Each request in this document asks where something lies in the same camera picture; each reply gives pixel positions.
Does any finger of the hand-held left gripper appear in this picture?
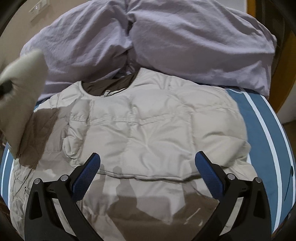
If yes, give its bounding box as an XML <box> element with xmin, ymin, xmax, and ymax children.
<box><xmin>0</xmin><ymin>81</ymin><xmax>12</xmax><ymax>96</ymax></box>

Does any dark door panel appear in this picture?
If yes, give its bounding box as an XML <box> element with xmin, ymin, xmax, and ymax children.
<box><xmin>255</xmin><ymin>0</ymin><xmax>292</xmax><ymax>77</ymax></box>

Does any orange wooden door frame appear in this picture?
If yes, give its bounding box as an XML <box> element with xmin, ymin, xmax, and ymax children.
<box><xmin>246</xmin><ymin>0</ymin><xmax>296</xmax><ymax>110</ymax></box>

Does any blue white striped bed sheet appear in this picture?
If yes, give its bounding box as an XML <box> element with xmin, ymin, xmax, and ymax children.
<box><xmin>0</xmin><ymin>86</ymin><xmax>292</xmax><ymax>234</ymax></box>

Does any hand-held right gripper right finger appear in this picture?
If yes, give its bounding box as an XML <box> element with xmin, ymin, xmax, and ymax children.
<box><xmin>195</xmin><ymin>151</ymin><xmax>271</xmax><ymax>241</ymax></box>

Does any white wall switch panel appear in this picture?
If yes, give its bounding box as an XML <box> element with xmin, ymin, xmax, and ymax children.
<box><xmin>29</xmin><ymin>6</ymin><xmax>45</xmax><ymax>22</ymax></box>

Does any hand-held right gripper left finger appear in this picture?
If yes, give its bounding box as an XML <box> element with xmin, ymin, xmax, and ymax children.
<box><xmin>24</xmin><ymin>152</ymin><xmax>102</xmax><ymax>241</ymax></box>

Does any lavender duvet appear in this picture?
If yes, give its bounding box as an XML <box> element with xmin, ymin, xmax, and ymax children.
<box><xmin>20</xmin><ymin>0</ymin><xmax>277</xmax><ymax>100</ymax></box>

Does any beige puffer jacket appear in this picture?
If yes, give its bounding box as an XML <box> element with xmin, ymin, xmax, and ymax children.
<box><xmin>0</xmin><ymin>50</ymin><xmax>259</xmax><ymax>241</ymax></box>

